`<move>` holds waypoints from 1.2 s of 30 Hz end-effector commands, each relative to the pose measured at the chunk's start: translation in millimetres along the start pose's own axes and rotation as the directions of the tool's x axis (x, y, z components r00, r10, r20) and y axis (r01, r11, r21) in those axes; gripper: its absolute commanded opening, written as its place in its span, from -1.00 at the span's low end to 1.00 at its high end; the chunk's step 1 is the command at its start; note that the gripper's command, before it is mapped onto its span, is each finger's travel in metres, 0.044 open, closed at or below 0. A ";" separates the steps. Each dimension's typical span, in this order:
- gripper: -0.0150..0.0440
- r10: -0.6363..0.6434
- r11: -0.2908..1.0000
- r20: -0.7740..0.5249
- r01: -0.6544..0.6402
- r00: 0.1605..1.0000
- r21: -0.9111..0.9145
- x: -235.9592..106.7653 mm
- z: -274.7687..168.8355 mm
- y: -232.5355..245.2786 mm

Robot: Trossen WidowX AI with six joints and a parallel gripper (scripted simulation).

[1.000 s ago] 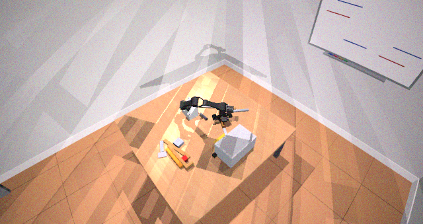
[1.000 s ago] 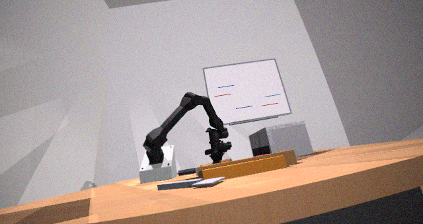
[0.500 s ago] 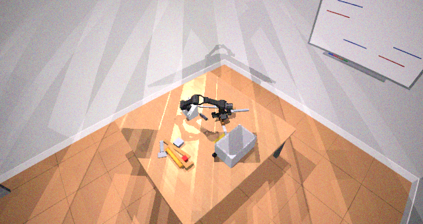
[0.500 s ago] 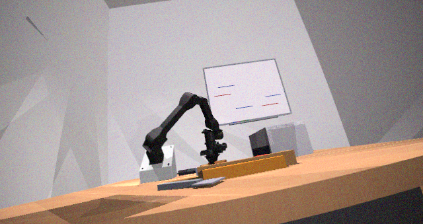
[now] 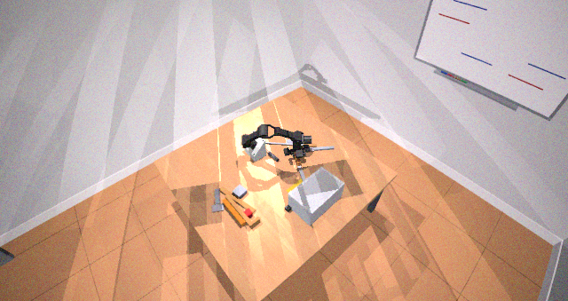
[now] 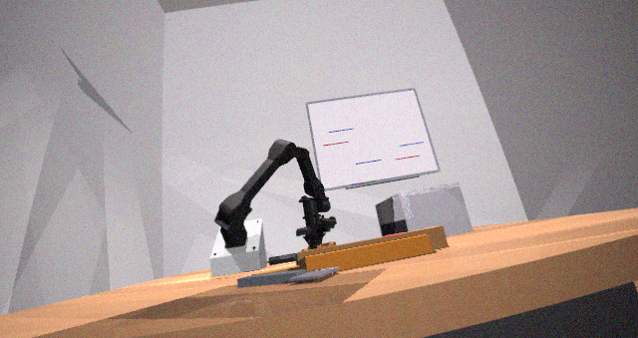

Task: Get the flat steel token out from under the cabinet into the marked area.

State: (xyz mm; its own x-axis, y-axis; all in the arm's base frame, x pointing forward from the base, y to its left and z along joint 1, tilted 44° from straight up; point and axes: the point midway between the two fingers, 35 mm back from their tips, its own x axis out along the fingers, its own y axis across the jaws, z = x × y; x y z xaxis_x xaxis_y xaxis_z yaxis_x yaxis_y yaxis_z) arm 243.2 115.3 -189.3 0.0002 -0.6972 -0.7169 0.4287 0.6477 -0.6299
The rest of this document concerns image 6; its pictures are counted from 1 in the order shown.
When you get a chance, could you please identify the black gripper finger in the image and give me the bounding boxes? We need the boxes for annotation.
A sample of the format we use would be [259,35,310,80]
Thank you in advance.
[316,233,326,244]
[302,234,319,249]

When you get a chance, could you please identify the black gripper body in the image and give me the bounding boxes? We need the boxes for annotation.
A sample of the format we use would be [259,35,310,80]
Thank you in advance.
[296,211,331,237]

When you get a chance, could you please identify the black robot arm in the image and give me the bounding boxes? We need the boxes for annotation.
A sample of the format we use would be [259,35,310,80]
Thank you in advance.
[214,140,337,249]

